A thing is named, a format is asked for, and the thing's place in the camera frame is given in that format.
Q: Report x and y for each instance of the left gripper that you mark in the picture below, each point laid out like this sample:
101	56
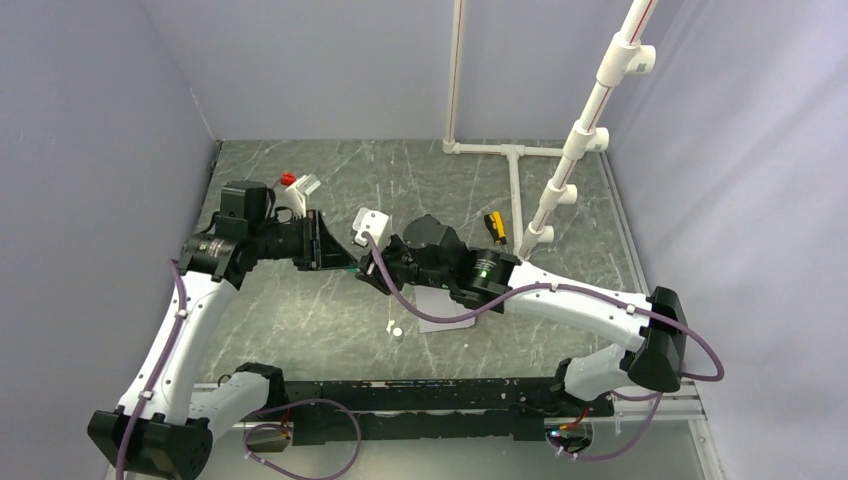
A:
319	248

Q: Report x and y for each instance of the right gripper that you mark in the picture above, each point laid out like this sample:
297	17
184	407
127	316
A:
371	271

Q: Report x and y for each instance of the grey envelope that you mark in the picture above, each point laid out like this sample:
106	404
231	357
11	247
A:
437	303

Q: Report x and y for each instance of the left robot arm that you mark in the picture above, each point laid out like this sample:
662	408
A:
159	428

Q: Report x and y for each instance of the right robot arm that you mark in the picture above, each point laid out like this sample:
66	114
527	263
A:
438	278

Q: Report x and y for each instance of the yellow black screwdriver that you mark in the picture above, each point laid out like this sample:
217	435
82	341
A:
495	226

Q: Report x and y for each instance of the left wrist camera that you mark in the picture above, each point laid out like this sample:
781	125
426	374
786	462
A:
296	191

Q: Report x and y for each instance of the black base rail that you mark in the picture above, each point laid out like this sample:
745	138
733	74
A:
520	408

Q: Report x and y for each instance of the white PVC pipe frame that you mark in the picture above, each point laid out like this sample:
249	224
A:
626	55

